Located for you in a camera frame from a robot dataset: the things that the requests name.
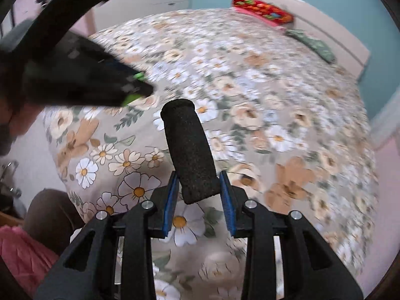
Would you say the white wardrobe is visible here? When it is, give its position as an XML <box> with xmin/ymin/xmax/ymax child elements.
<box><xmin>93</xmin><ymin>0</ymin><xmax>189</xmax><ymax>30</ymax></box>

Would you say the green floral pillow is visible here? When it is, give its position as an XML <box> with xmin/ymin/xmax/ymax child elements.
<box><xmin>285</xmin><ymin>29</ymin><xmax>336</xmax><ymax>64</ymax></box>

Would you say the floral bed sheet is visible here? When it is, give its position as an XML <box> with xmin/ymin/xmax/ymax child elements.
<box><xmin>43</xmin><ymin>9</ymin><xmax>378</xmax><ymax>299</ymax></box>

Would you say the white bed headboard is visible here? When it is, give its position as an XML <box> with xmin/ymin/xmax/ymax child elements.
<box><xmin>263</xmin><ymin>0</ymin><xmax>370</xmax><ymax>79</ymax></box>

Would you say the brown stool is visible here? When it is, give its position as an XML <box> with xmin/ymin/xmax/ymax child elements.
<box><xmin>22</xmin><ymin>189</ymin><xmax>85</xmax><ymax>255</ymax></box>

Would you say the green toy brick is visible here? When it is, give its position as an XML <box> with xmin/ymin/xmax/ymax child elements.
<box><xmin>121</xmin><ymin>72</ymin><xmax>153</xmax><ymax>106</ymax></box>

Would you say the pink trash bag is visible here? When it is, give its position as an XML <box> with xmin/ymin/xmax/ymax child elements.
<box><xmin>1</xmin><ymin>225</ymin><xmax>59</xmax><ymax>297</ymax></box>

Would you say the red patterned pillow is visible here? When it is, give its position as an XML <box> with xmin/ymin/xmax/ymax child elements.
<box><xmin>232</xmin><ymin>0</ymin><xmax>294</xmax><ymax>27</ymax></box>

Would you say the black foam cylinder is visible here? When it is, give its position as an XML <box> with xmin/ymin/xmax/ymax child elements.
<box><xmin>161</xmin><ymin>99</ymin><xmax>220</xmax><ymax>205</ymax></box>

